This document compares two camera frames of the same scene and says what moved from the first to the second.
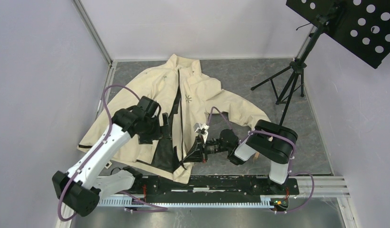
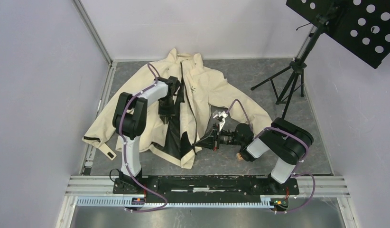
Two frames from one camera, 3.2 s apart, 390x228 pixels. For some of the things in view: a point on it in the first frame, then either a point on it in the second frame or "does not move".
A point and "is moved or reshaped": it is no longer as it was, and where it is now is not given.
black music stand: [367, 28] does not move
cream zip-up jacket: [187, 98] is moved or reshaped
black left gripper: [162, 132] → [168, 114]
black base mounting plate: [200, 189] does not move
